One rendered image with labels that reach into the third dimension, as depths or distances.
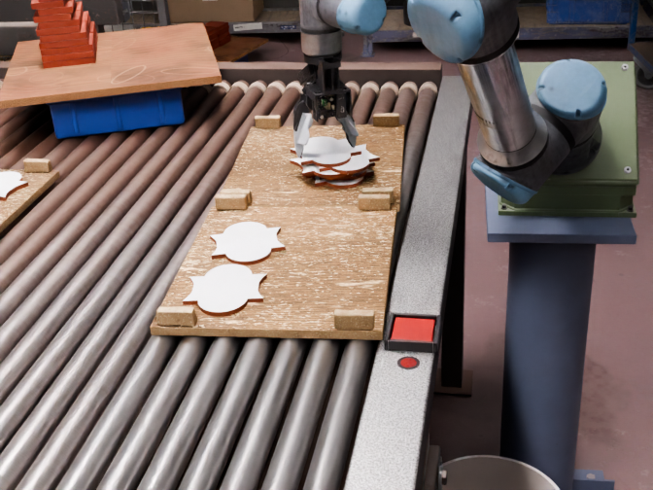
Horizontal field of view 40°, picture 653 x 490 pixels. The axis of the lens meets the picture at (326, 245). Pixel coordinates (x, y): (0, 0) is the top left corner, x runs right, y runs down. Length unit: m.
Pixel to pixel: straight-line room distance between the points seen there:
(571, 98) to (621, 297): 1.73
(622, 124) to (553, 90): 0.28
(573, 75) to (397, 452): 0.75
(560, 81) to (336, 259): 0.48
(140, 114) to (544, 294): 1.01
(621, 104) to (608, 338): 1.31
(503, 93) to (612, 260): 2.14
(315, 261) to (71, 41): 1.04
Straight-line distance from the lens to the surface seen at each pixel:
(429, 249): 1.57
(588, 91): 1.59
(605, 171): 1.79
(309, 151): 1.81
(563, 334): 1.92
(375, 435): 1.18
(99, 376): 1.34
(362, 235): 1.58
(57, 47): 2.33
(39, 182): 1.96
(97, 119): 2.19
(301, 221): 1.64
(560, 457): 2.13
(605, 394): 2.79
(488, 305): 3.13
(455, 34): 1.21
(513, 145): 1.49
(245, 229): 1.61
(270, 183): 1.80
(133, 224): 1.76
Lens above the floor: 1.68
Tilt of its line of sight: 28 degrees down
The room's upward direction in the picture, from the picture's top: 4 degrees counter-clockwise
